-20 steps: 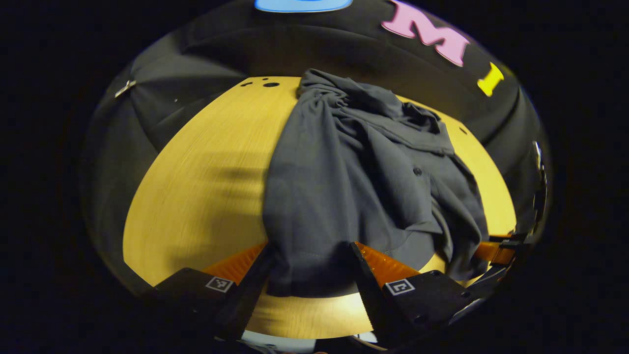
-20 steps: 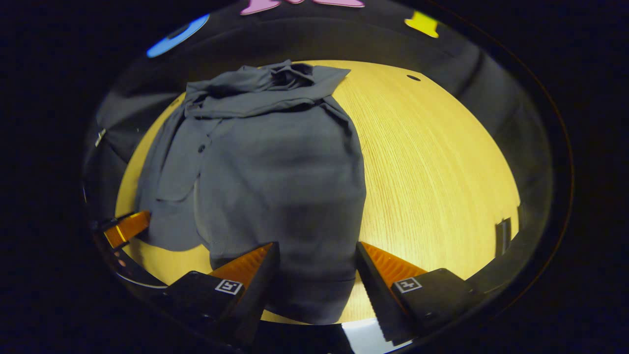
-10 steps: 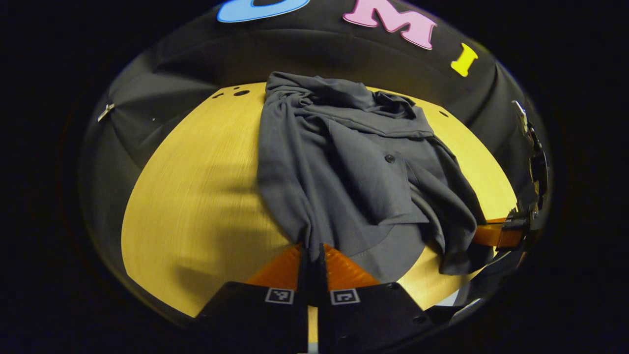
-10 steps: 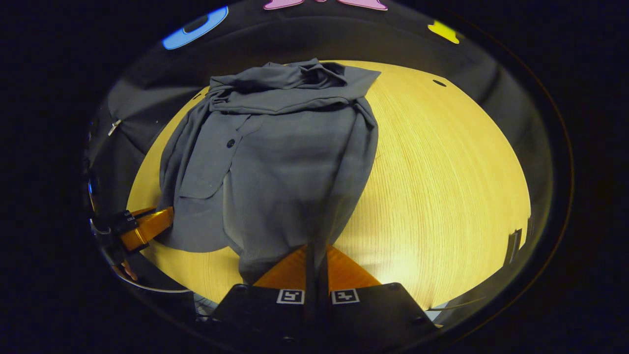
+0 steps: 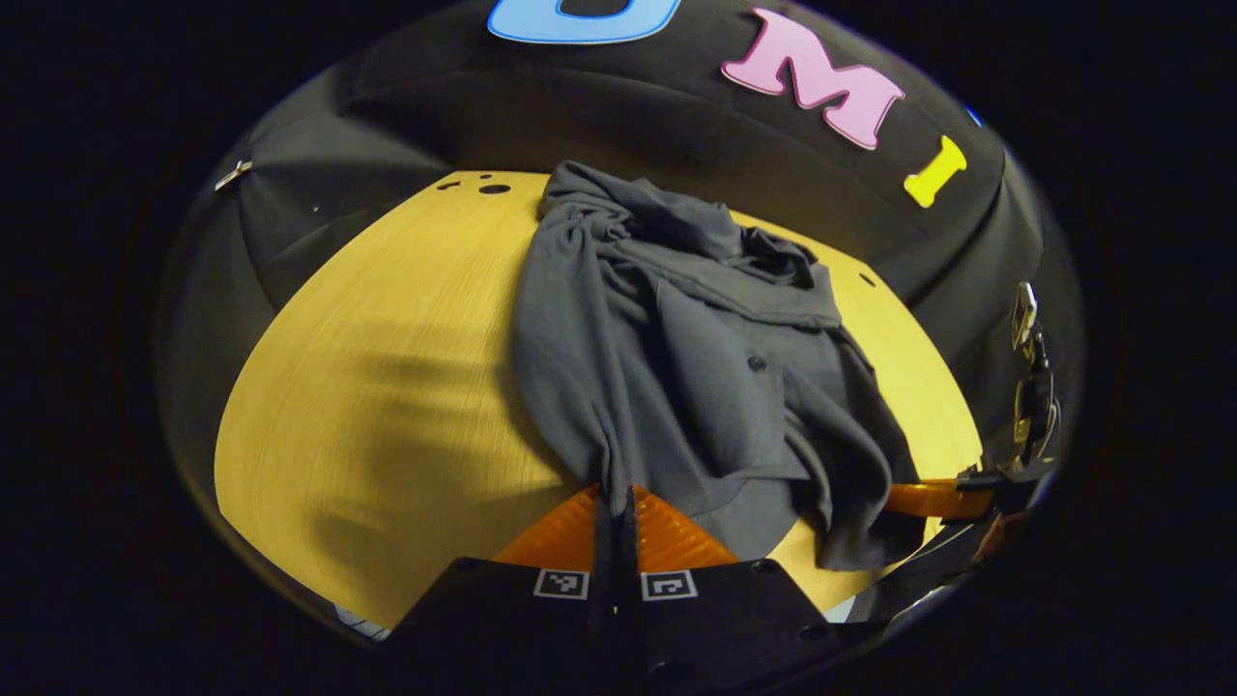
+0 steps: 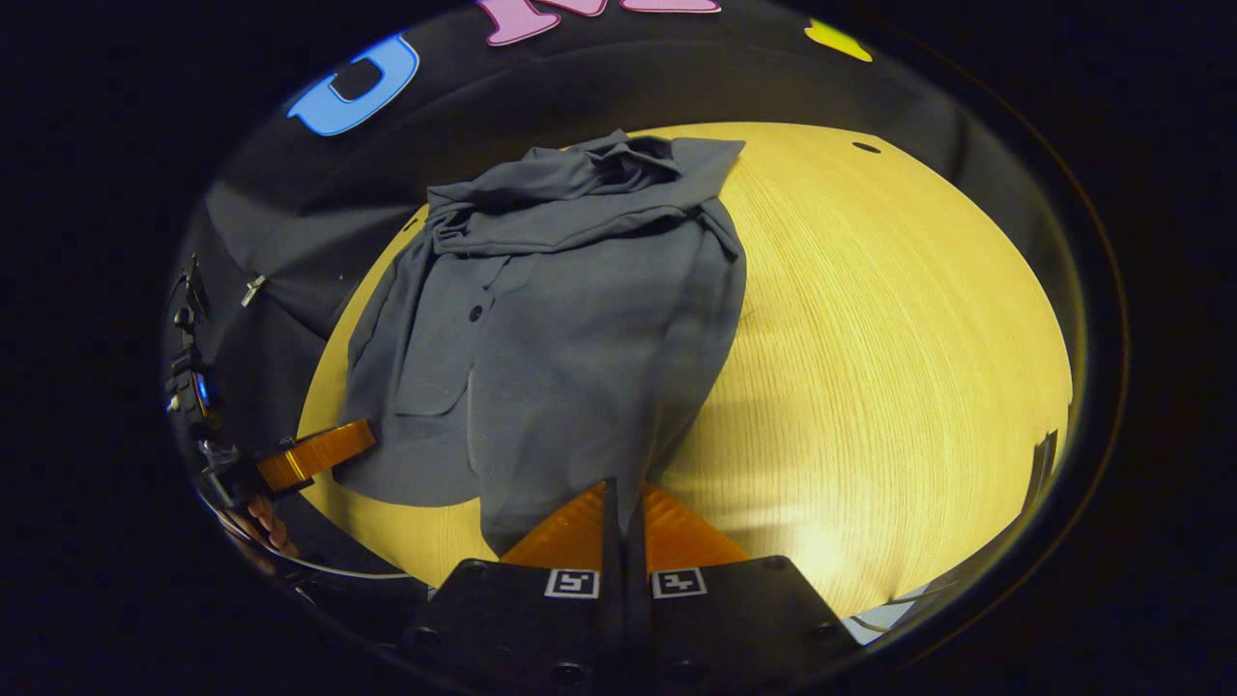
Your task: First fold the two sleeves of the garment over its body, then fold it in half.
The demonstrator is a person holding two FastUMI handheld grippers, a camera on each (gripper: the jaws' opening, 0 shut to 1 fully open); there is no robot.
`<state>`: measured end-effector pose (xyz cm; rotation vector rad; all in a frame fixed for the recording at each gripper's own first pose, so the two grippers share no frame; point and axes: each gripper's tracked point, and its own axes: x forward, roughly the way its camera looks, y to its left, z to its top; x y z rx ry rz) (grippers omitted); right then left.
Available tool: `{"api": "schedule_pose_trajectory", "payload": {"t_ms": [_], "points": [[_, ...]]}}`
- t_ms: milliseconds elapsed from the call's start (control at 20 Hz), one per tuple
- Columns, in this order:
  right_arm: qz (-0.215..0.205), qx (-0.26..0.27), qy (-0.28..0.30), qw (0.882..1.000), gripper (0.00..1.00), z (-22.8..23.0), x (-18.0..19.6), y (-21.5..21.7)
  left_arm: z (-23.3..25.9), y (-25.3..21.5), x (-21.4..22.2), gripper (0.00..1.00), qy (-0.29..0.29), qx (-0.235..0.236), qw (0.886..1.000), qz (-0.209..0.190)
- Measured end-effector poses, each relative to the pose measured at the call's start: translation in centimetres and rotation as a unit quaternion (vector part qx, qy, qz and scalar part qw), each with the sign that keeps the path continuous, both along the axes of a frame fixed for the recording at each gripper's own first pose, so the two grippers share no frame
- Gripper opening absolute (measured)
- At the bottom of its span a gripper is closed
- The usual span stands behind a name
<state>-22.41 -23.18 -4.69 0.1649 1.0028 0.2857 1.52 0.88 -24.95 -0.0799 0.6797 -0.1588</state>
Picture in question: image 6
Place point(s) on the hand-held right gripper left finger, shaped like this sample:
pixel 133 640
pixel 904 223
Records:
pixel 522 628

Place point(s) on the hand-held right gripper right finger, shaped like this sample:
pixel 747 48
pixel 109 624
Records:
pixel 744 628

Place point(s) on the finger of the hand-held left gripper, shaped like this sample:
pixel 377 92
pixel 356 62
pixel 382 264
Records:
pixel 314 454

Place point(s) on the grey button shirt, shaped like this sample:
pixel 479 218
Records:
pixel 560 367

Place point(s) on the silver metal clip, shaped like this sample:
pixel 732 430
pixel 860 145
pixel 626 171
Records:
pixel 253 290

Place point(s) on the black backdrop cloth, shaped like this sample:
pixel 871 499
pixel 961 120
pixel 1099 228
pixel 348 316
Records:
pixel 290 213

